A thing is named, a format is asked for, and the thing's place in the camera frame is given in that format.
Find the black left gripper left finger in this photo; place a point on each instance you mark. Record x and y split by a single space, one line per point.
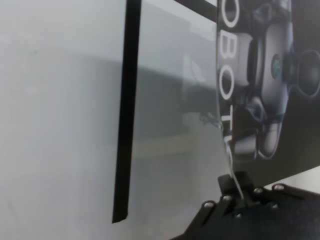
227 187

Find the black robot print poster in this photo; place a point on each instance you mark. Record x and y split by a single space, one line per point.
275 87

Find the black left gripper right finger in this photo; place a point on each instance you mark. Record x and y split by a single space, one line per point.
250 190

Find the black tape frame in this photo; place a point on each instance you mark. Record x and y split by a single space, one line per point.
127 100

